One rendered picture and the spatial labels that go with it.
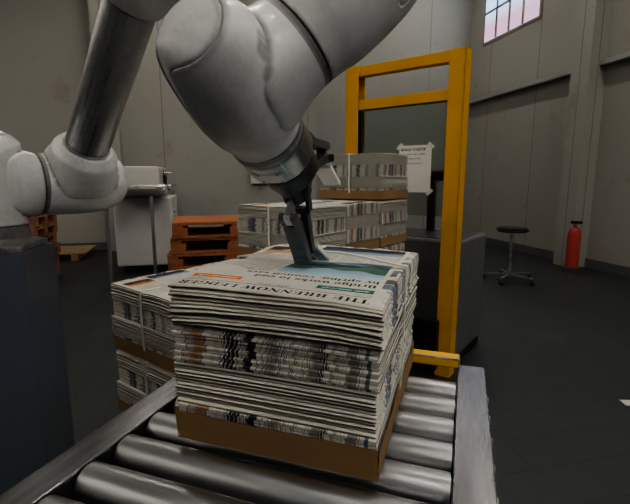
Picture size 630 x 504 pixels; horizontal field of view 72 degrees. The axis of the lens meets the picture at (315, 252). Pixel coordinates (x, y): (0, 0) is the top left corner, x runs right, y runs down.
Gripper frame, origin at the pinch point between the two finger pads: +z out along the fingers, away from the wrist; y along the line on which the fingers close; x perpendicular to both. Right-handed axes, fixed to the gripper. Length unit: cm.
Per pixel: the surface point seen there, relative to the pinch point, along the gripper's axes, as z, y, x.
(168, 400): 1.4, 33.0, -22.9
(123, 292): 46, 9, -79
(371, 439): -8.7, 31.8, 13.1
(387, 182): 126, -71, -15
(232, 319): -15.5, 20.5, -4.7
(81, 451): -12.1, 40.1, -25.2
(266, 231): 85, -28, -54
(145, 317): 46, 16, -69
